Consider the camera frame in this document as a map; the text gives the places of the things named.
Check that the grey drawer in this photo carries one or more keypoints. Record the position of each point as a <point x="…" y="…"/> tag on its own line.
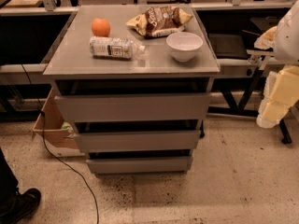
<point x="133" y="107"/>
<point x="136" y="141"/>
<point x="142" y="165"/>

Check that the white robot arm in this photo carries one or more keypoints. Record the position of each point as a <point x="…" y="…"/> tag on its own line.
<point x="283" y="39"/>

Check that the grey top drawer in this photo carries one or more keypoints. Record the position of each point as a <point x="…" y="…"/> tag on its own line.
<point x="133" y="107"/>

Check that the grey bottom drawer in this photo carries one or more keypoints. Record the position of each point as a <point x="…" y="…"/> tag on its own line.
<point x="142" y="165"/>

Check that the grey drawer cabinet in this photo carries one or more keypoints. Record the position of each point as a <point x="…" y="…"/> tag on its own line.
<point x="73" y="71"/>

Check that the white bowl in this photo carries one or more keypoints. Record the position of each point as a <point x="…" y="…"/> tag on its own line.
<point x="183" y="46"/>

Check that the brown chip bag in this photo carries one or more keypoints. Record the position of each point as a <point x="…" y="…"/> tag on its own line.
<point x="160" y="21"/>

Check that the clear plastic water bottle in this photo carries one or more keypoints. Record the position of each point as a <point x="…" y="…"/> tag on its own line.
<point x="113" y="47"/>

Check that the orange fruit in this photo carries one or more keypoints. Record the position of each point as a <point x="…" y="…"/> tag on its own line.
<point x="101" y="27"/>

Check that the cardboard box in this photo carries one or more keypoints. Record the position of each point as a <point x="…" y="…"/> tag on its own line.
<point x="58" y="134"/>

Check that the black shoe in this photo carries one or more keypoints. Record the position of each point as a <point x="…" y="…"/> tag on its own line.
<point x="18" y="206"/>

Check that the dark trouser leg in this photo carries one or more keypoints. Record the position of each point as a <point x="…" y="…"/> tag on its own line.
<point x="8" y="183"/>

